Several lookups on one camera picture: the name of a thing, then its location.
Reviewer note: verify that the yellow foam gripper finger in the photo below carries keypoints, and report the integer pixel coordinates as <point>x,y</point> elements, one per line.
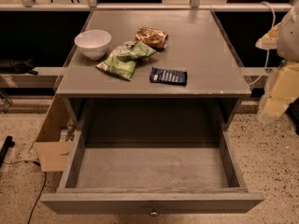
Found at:
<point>281,89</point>

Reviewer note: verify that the blue rxbar blueberry wrapper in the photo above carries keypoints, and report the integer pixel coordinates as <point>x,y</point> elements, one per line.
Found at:
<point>166,76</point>

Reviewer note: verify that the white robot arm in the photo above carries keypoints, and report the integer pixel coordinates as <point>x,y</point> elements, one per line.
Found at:
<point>284,38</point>

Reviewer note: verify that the metal drawer knob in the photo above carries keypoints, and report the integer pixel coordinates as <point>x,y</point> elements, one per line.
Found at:
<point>153,213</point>

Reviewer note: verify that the open grey top drawer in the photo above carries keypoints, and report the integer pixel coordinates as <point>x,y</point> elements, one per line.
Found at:
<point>130,156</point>

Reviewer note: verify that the crushed gold snack can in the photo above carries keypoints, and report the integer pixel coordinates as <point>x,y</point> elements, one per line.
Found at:
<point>152,37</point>

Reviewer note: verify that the green chip bag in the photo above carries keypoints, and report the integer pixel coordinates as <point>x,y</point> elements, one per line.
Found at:
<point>123,59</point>

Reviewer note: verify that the white ceramic bowl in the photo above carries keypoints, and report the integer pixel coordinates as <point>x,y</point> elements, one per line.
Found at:
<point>93,44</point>

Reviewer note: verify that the cardboard box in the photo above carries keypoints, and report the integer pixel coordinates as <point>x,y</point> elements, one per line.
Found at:
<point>53,142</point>

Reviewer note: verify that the black object on shelf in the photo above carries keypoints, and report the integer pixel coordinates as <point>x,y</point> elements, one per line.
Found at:
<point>8,66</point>

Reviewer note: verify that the black object on floor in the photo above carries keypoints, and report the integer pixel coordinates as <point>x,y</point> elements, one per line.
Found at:
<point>3,151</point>

